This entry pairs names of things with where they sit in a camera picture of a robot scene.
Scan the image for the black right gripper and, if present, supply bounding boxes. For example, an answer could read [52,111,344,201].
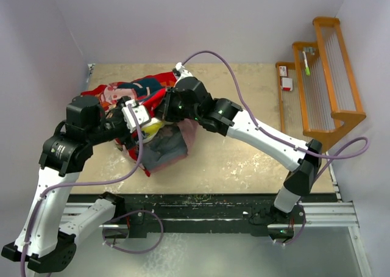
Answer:
[153,85,201,122]

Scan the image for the red embroidered pillowcase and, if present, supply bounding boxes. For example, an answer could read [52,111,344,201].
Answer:
[82,72,176,176]

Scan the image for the pink pillow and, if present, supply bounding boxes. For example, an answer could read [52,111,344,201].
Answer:
[141,118,198,173]

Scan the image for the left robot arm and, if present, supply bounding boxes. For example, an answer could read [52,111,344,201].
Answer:
[1,96,151,276]

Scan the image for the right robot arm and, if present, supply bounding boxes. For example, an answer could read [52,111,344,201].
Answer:
[157,77,322,223]

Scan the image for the white green pen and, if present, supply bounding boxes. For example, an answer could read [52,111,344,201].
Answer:
[302,51,311,76]

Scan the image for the wooden tiered rack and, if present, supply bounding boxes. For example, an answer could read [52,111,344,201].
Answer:
[275,16,366,152]

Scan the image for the grey clip on rack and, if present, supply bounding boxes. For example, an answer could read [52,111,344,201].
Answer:
[303,46,315,55]

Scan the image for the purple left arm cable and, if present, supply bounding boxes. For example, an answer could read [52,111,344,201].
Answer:
[19,104,146,277]

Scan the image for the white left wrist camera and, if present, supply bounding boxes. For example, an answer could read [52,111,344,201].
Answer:
[121,99,152,133]

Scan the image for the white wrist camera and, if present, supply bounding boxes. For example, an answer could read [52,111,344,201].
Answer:
[172,62,193,84]
[121,99,152,133]

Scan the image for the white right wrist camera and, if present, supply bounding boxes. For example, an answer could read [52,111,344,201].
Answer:
[172,62,193,84]

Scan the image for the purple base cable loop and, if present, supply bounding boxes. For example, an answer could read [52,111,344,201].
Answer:
[102,209,165,254]

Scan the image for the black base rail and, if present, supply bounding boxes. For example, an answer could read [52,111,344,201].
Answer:
[66,193,305,238]

